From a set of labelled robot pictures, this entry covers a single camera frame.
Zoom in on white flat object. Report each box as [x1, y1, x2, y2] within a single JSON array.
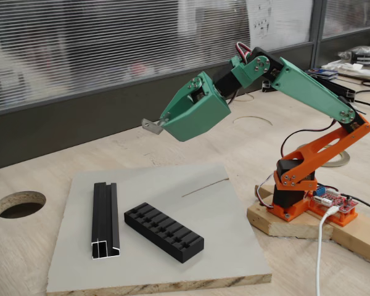
[[322, 60, 370, 78]]

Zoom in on white paper sheet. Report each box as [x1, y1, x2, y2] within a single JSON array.
[[246, 0, 315, 49]]

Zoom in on base servo wire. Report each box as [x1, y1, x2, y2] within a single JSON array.
[[254, 172, 277, 208]]

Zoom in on grey flat board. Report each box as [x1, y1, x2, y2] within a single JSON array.
[[46, 164, 273, 294]]

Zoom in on blue card stack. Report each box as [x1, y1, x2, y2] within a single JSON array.
[[305, 69, 339, 80]]

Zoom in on black slotted block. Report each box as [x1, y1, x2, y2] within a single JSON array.
[[123, 202, 205, 264]]

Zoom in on grey horizontal window blinds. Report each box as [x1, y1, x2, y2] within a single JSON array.
[[0, 0, 370, 109]]

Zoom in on wooden block with screws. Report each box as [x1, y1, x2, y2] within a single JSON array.
[[246, 184, 334, 242]]

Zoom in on small black clip part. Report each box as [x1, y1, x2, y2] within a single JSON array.
[[141, 118, 164, 135]]

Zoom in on black and white device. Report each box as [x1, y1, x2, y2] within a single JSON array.
[[337, 46, 370, 67]]

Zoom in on light wooden plank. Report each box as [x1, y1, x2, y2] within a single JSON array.
[[308, 209, 370, 269]]

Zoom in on red controller board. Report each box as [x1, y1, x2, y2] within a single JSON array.
[[310, 184, 358, 214]]

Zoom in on black aluminum extrusion rail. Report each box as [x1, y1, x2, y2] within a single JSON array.
[[314, 75, 357, 103]]

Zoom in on white cable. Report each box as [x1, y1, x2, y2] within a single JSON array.
[[313, 205, 339, 296]]

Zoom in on masking tape roll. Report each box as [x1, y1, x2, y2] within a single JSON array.
[[320, 150, 352, 168]]

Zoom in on wrist servo wire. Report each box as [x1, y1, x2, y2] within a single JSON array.
[[236, 41, 254, 61]]

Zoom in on dark aluminium profile rail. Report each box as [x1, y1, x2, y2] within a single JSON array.
[[91, 182, 121, 261]]

